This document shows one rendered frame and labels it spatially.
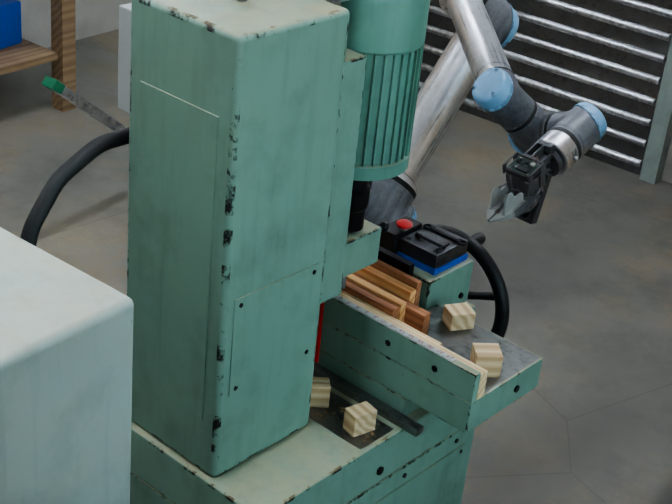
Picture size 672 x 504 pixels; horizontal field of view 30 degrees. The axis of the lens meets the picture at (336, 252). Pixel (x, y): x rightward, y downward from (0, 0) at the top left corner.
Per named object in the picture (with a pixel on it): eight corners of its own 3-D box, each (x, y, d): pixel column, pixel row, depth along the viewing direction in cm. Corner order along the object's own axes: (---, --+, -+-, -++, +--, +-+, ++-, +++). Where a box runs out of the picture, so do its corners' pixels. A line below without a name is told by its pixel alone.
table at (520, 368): (568, 367, 225) (574, 339, 223) (467, 435, 205) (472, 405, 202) (322, 241, 259) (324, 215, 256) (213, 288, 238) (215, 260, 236)
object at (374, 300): (396, 332, 219) (399, 306, 217) (389, 335, 218) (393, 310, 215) (309, 285, 231) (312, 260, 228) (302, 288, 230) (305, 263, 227)
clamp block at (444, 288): (469, 302, 237) (476, 260, 233) (425, 326, 228) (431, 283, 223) (409, 271, 245) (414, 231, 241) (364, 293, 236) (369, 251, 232)
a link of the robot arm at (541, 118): (510, 101, 284) (550, 96, 274) (541, 131, 290) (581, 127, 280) (494, 135, 281) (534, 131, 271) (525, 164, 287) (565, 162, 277)
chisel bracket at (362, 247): (377, 269, 221) (382, 226, 217) (323, 295, 211) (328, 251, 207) (346, 253, 225) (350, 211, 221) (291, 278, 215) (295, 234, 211)
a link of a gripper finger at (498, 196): (475, 198, 255) (502, 173, 260) (476, 219, 260) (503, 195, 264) (487, 203, 254) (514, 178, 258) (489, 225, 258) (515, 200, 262)
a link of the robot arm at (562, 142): (544, 156, 274) (581, 171, 269) (531, 168, 272) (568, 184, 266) (542, 124, 268) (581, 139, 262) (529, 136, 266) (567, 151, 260)
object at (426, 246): (467, 259, 233) (471, 233, 230) (430, 277, 225) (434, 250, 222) (412, 233, 240) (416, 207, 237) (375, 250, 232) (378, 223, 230)
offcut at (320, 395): (302, 407, 214) (304, 386, 212) (301, 396, 217) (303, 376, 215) (328, 408, 215) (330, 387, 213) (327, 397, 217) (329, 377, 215)
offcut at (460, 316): (441, 319, 224) (443, 304, 223) (464, 317, 226) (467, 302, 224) (450, 331, 221) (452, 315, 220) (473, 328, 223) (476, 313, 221)
